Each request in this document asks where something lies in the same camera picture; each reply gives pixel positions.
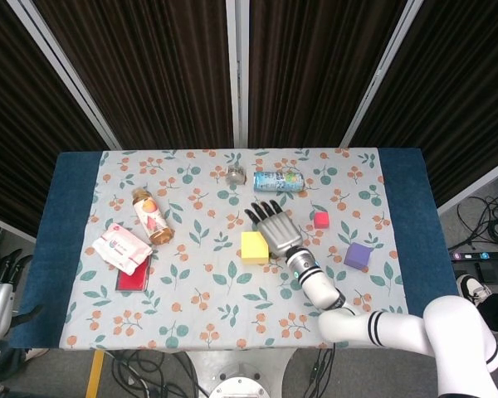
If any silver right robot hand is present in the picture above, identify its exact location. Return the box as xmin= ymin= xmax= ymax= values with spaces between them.
xmin=244 ymin=199 xmax=305 ymax=259

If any large yellow foam cube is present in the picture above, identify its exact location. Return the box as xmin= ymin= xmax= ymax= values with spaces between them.
xmin=240 ymin=231 xmax=271 ymax=265

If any purple cube block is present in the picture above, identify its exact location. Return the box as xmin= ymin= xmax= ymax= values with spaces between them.
xmin=343 ymin=242 xmax=374 ymax=271

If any round white robot base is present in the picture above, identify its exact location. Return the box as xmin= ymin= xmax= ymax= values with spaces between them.
xmin=209 ymin=375 xmax=271 ymax=398

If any blue printed drink can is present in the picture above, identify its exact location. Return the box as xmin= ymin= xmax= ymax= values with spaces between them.
xmin=252 ymin=171 xmax=305 ymax=194

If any small clear glass jar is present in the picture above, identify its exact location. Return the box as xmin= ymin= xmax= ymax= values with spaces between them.
xmin=225 ymin=164 xmax=247 ymax=186

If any floral fruit print tablecloth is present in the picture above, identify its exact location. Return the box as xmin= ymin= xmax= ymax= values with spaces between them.
xmin=59 ymin=148 xmax=416 ymax=353

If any dark blue table cover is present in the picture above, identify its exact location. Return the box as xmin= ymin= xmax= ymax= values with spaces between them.
xmin=7 ymin=148 xmax=461 ymax=352

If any yellow floor tape strip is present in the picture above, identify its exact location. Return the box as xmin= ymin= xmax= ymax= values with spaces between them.
xmin=85 ymin=351 xmax=105 ymax=398

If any amber tea bottle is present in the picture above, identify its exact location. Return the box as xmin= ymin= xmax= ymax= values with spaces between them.
xmin=131 ymin=187 xmax=175 ymax=246

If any white pink tissue pack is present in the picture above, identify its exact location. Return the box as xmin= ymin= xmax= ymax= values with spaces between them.
xmin=91 ymin=222 xmax=154 ymax=276

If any flat red clear-rimmed case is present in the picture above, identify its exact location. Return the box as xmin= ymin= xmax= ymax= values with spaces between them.
xmin=115 ymin=253 xmax=153 ymax=294

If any dark brown partition panel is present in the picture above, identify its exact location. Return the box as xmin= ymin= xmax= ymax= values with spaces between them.
xmin=236 ymin=0 xmax=424 ymax=148
xmin=7 ymin=0 xmax=250 ymax=150
xmin=339 ymin=0 xmax=498 ymax=216
xmin=0 ymin=0 xmax=121 ymax=250

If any white black sneaker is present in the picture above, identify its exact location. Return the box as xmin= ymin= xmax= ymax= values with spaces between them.
xmin=456 ymin=273 xmax=493 ymax=308

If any black floor cable bundle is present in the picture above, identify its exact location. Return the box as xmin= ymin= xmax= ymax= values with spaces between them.
xmin=456 ymin=192 xmax=498 ymax=252
xmin=306 ymin=347 xmax=341 ymax=398
xmin=107 ymin=350 xmax=200 ymax=398

